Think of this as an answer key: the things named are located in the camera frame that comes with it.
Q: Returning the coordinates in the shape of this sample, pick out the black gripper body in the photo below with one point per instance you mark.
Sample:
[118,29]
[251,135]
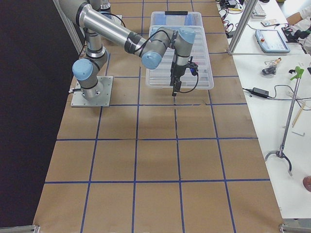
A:
[178,71]

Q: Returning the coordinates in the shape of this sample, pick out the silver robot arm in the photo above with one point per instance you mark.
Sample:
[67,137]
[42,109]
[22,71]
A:
[151,50]

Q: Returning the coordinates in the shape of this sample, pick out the clear plastic storage box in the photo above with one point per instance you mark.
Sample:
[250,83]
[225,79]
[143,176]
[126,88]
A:
[192,19]

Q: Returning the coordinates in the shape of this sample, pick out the black power adapter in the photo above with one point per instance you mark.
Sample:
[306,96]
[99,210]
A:
[260,92]

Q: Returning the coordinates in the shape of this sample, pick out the blue teach pendant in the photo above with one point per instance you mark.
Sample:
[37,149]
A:
[271,41]

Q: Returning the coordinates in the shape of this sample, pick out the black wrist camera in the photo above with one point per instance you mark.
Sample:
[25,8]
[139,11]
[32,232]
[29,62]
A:
[177,86]

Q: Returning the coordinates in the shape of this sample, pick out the black box latch handle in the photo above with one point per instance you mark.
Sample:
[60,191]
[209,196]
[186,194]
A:
[176,13]

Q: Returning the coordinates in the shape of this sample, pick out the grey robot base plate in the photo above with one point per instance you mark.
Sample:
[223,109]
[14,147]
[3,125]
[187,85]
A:
[99,96]

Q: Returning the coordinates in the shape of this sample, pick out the aluminium frame post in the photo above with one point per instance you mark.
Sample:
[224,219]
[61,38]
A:
[241,26]

